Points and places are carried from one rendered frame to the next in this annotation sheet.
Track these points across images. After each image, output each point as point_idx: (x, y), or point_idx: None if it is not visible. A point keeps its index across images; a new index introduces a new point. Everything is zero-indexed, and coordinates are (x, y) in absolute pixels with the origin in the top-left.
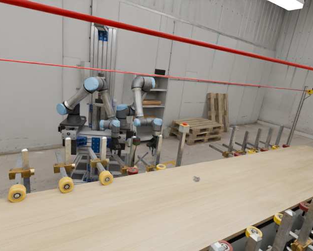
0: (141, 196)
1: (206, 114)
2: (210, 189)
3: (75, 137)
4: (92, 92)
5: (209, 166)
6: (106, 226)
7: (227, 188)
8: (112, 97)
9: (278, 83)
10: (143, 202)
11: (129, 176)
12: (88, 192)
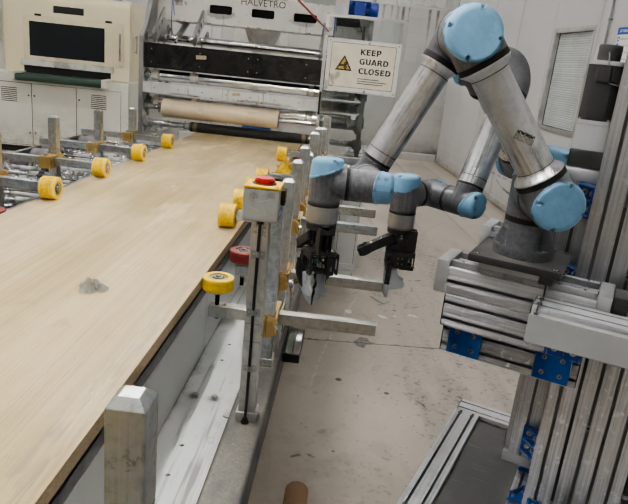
0: (145, 231)
1: None
2: (29, 282)
3: (478, 243)
4: (476, 96)
5: (106, 347)
6: (126, 206)
7: None
8: None
9: None
10: (128, 228)
11: (222, 243)
12: (215, 215)
